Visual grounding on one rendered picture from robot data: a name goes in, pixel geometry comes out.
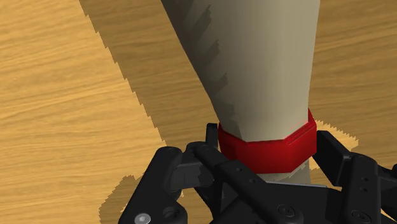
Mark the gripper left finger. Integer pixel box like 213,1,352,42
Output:
118,122,267,224

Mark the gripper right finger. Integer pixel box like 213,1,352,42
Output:
312,130,397,224

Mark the beige bottle with red ring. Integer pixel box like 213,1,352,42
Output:
160,0,321,185

